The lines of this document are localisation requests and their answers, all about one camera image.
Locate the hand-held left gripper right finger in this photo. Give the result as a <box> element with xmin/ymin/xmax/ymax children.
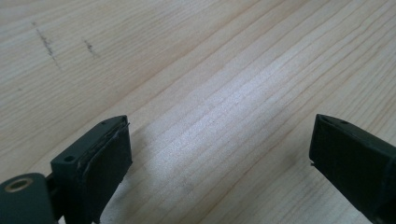
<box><xmin>308</xmin><ymin>113</ymin><xmax>396</xmax><ymax>224</ymax></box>

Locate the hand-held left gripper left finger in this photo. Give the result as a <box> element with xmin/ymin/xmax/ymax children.
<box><xmin>49</xmin><ymin>114</ymin><xmax>134</xmax><ymax>224</ymax></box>

